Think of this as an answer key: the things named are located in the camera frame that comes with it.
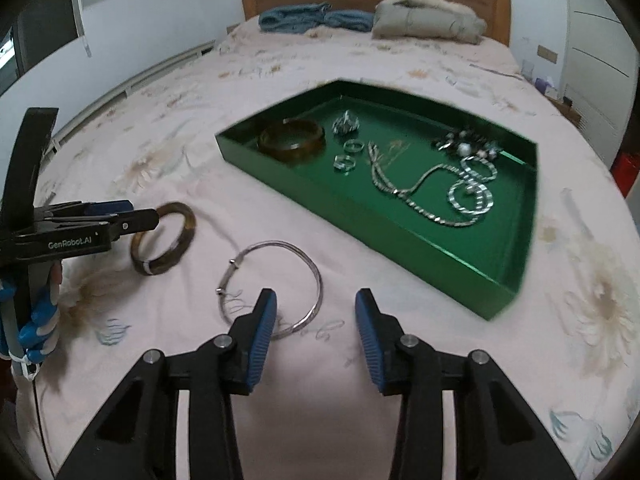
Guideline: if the beaded bracelet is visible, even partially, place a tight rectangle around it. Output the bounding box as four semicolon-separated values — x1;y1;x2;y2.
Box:
432;127;503;158

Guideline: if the white wardrobe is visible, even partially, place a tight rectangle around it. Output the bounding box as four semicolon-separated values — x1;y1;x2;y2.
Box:
560;0;640;163

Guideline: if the beige down jacket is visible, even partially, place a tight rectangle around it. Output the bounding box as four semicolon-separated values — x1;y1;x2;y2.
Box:
372;0;488;43

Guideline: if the small blue folded blanket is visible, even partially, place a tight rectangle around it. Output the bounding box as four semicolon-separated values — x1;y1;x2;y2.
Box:
324;9;376;33

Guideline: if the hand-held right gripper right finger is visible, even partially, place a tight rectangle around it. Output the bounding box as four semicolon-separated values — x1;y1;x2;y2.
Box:
354;288;578;480

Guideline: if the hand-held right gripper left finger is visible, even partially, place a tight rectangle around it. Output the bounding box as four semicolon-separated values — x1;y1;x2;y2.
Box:
57;288;278;480

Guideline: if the amber bangle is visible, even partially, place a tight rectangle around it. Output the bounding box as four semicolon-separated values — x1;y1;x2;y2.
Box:
257;118;327;164

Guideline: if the dark cable on bed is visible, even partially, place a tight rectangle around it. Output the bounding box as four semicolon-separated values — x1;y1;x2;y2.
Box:
470;63;522;79

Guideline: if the dark brown bangle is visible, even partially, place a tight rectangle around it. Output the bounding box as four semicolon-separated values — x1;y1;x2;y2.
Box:
131;202;197;277

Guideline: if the thin silver bangle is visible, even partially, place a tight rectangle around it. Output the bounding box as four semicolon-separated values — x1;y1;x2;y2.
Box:
216;241;323;338

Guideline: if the green tray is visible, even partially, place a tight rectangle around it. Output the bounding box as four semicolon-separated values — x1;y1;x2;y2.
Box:
215;78;542;322

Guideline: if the large blue folded blanket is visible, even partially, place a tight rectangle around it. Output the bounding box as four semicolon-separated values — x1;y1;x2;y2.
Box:
258;2;332;35

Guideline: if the small twisted silver bracelet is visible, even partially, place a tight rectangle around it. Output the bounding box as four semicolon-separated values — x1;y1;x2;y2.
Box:
459;155;499;183

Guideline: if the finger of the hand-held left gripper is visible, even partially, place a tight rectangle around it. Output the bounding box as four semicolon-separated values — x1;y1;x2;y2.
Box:
34;199;134;218
106;208;161;242

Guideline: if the person's left hand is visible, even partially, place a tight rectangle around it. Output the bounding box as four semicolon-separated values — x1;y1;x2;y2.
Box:
19;263;64;365

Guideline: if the large twisted silver bracelet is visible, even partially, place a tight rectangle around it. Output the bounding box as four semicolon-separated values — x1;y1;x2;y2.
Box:
447;180;493;217

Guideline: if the window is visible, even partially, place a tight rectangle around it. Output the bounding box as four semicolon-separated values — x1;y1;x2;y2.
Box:
0;0;94;97

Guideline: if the wooden nightstand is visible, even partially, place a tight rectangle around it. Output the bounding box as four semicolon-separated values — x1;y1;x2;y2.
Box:
547;91;583;126

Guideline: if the red object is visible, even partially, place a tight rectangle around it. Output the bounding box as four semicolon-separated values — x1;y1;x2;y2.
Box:
611;152;640;198

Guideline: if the thin black cable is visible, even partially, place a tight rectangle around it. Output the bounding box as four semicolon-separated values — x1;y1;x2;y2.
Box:
31;375;57;480

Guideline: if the silver brooch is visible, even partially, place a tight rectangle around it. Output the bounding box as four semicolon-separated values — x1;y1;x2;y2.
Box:
332;110;362;136

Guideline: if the silver chain necklace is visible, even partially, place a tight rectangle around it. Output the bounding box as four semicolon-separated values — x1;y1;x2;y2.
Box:
367;141;488;227

